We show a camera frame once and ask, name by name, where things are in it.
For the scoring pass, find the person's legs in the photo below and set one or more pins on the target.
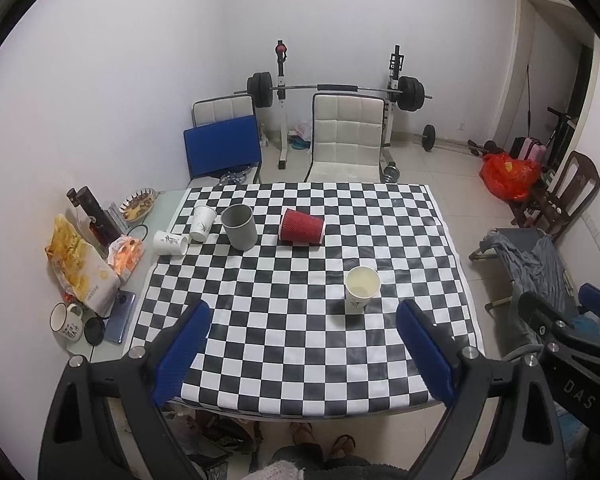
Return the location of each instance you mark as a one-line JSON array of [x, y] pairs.
[[325, 467]]

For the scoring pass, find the grey cloth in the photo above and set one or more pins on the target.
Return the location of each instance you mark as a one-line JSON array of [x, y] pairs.
[[535, 265]]

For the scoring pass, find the yellow chips bag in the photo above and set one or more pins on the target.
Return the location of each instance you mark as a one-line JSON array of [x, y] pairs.
[[77, 265]]

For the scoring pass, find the door frame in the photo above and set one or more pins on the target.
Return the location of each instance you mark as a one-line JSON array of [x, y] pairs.
[[545, 70]]

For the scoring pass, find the person's foot in sandal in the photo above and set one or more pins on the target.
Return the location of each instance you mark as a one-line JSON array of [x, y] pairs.
[[302, 433], [341, 446]]

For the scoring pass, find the black plate dumbbell bar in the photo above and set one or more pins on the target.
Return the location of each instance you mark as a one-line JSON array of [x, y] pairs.
[[428, 137]]

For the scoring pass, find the red ribbed paper cup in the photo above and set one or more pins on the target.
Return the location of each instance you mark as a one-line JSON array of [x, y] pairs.
[[302, 227]]

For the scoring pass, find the dark bottle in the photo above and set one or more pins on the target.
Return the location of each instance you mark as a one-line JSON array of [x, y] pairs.
[[90, 215]]

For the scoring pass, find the plain white paper cup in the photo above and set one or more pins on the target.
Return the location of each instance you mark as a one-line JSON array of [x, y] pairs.
[[361, 290]]

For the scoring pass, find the dark wooden chair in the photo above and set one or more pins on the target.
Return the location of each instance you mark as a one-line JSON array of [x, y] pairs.
[[562, 190]]

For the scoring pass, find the white enamel mug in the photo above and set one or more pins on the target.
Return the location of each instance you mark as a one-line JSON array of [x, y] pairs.
[[66, 323]]

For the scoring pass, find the white printed paper cup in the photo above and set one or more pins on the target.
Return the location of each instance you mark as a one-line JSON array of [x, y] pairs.
[[201, 223], [170, 243]]

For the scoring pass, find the red plastic bag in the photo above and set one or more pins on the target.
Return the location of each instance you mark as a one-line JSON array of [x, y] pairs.
[[509, 172]]

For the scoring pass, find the barbell with black plates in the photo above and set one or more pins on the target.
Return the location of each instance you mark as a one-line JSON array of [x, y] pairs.
[[330, 89]]

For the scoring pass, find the black kick scooter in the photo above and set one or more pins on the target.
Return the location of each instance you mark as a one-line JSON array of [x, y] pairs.
[[557, 132]]

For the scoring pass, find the pink suitcase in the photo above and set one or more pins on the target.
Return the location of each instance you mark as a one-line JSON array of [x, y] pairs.
[[527, 149]]

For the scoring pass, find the grey cup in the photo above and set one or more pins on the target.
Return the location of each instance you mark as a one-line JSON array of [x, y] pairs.
[[240, 227]]

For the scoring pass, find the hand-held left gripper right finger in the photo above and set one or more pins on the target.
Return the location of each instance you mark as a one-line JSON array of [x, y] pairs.
[[425, 355]]

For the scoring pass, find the white padded chair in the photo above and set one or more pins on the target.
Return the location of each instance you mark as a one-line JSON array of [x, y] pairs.
[[346, 137], [225, 109]]

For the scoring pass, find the orange snack packet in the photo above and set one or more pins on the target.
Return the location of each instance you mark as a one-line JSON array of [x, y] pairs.
[[125, 255]]

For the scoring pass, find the black round coaster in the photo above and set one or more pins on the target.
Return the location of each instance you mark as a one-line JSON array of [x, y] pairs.
[[94, 330]]

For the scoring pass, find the black white checkered tablecloth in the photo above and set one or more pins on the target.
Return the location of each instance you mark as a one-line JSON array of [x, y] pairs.
[[300, 310]]

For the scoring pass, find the white barbell rack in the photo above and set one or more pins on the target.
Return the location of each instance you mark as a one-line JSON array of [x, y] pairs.
[[282, 105]]

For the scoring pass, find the dark patterned bag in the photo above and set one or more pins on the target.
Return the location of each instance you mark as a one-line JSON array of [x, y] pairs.
[[225, 432]]

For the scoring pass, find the blue chair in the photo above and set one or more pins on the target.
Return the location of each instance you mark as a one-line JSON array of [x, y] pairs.
[[222, 147]]

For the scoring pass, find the white plastic bag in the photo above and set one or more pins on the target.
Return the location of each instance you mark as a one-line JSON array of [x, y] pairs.
[[303, 133]]

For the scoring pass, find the blue smartphone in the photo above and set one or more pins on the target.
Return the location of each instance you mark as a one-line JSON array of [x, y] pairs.
[[120, 318]]

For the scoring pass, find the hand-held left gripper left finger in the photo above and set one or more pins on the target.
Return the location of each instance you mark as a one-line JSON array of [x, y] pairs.
[[180, 352]]

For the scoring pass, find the folding cot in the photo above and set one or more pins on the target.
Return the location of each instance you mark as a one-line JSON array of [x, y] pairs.
[[517, 260]]

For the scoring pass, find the chrome dumbbell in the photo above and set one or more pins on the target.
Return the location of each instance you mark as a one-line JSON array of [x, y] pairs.
[[391, 170], [232, 178]]

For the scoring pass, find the plate of snacks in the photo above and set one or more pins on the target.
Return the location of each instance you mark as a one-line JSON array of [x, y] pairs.
[[139, 203]]

